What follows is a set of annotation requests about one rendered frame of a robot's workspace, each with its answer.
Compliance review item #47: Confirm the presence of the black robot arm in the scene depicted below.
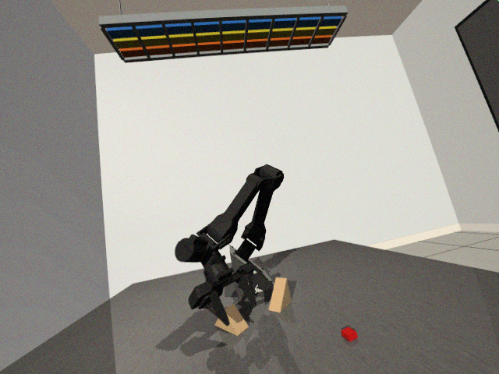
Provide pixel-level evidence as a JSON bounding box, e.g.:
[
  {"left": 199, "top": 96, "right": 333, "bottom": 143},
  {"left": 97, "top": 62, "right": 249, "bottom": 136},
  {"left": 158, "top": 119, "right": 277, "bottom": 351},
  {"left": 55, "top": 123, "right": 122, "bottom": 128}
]
[{"left": 175, "top": 164, "right": 284, "bottom": 266}]

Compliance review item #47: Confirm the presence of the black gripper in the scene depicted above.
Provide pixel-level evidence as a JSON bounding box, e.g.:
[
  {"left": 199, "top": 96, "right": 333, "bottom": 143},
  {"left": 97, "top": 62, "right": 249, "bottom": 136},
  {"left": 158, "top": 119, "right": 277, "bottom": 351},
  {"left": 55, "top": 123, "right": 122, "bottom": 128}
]
[{"left": 189, "top": 254, "right": 257, "bottom": 326}]

